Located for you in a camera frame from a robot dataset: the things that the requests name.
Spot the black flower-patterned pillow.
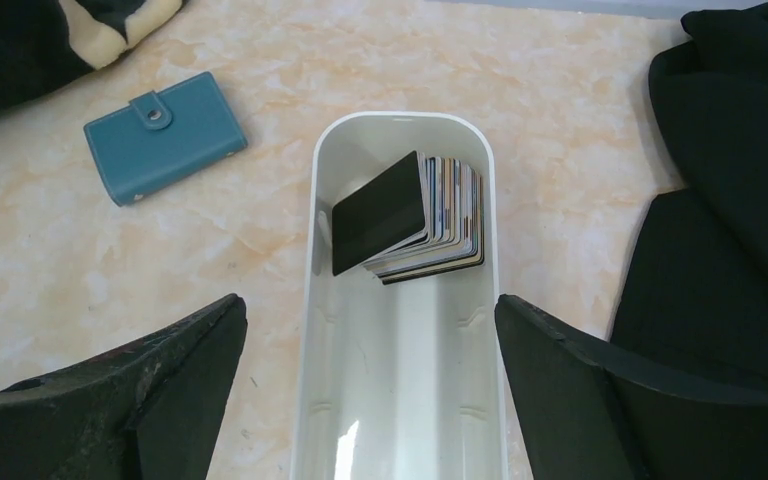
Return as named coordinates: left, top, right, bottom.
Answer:
left=0, top=1, right=186, bottom=112

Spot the black cloth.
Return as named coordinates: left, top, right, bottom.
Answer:
left=610, top=3, right=768, bottom=390

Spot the blue leather card holder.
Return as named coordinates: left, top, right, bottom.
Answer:
left=83, top=71, right=248, bottom=207

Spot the white oblong plastic bin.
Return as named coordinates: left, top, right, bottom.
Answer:
left=289, top=111, right=508, bottom=479

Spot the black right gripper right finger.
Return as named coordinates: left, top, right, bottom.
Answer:
left=494, top=294, right=768, bottom=479

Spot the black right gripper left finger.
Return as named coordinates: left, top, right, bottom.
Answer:
left=0, top=294, right=247, bottom=479

